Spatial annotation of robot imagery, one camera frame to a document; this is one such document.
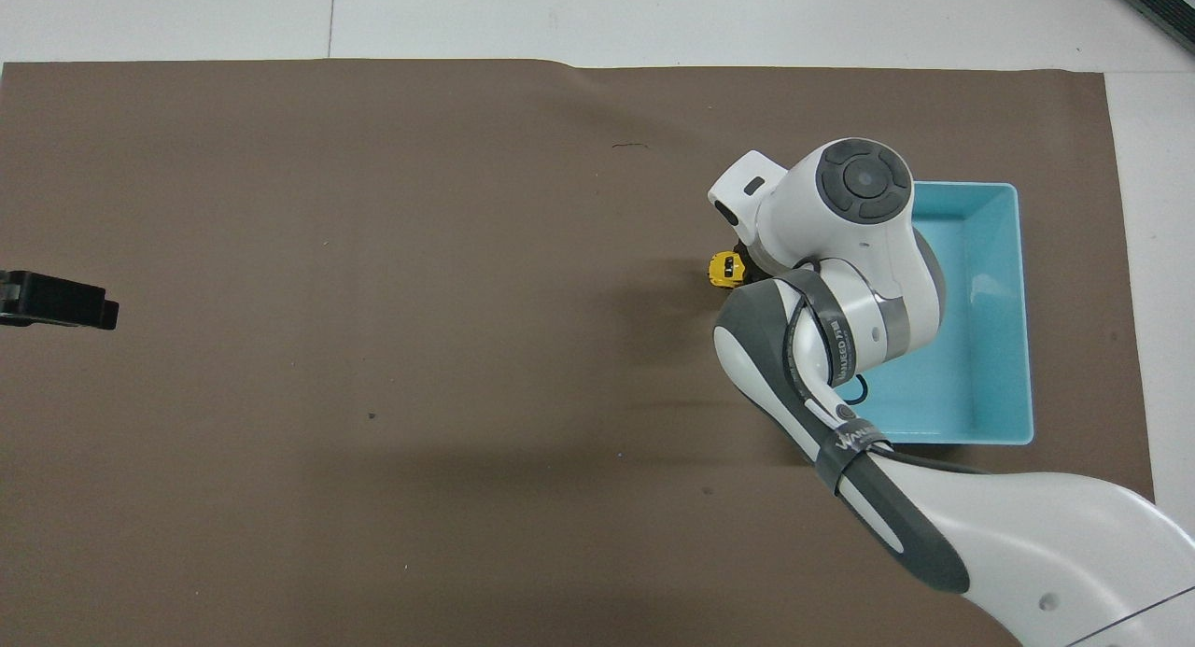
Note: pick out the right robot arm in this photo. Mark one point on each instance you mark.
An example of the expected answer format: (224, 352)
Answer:
(1027, 535)

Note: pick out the light blue plastic bin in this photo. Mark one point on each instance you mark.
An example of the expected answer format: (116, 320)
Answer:
(990, 348)

